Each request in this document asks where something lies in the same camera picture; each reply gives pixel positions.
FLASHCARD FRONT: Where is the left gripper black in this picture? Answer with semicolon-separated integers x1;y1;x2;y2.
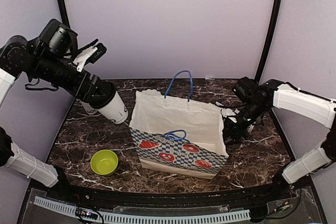
29;50;109;102

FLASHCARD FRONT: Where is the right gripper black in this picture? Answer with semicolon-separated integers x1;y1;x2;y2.
220;101;268;147

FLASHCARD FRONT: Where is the white paper coffee cup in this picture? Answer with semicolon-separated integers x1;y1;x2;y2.
98;91;128;124

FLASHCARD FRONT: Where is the patterned paper takeout bag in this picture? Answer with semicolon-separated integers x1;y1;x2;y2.
129;70;229;179

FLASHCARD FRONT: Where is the white cup holding straws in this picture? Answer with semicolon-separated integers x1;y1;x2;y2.
247;124;255;133

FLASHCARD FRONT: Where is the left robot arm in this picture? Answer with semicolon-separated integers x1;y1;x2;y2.
1;35;116;201

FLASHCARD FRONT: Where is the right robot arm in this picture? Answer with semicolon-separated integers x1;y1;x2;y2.
223;77;335;200

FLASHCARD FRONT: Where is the stack of white paper cups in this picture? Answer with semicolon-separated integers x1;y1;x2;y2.
80;101;99;115

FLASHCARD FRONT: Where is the green bowl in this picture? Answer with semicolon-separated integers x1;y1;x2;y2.
90;150;119;176

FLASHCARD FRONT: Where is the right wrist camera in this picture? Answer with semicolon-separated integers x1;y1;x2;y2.
232;77;258;103

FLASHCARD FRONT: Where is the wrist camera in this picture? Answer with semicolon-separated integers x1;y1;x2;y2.
38;19;78;58
232;77;258;103

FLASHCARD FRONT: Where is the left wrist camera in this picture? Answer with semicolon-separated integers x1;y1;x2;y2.
38;19;78;58

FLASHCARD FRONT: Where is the black front rail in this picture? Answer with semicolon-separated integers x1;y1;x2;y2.
28;175;313;213

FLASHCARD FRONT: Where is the white slotted cable duct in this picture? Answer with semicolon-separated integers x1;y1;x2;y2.
33;196;251;223

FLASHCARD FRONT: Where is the right black corner post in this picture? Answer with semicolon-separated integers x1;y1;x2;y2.
254;0;281;84

